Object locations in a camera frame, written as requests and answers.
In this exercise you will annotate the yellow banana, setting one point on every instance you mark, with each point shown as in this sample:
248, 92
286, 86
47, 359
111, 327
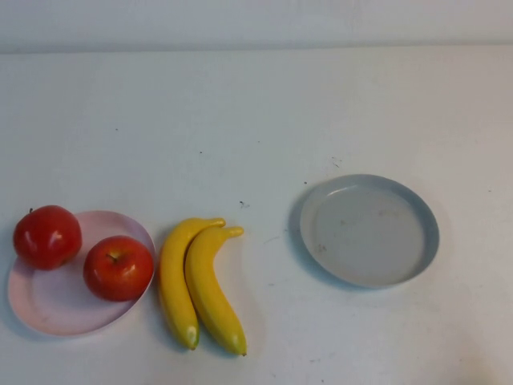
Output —
176, 297
216, 305

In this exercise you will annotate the red apple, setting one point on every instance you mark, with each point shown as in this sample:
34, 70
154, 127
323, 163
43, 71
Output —
48, 240
120, 272

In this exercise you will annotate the grey-blue round plate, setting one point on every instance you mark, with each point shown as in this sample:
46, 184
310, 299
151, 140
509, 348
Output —
368, 240

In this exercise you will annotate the pink round plate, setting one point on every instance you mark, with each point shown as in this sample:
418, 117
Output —
60, 305

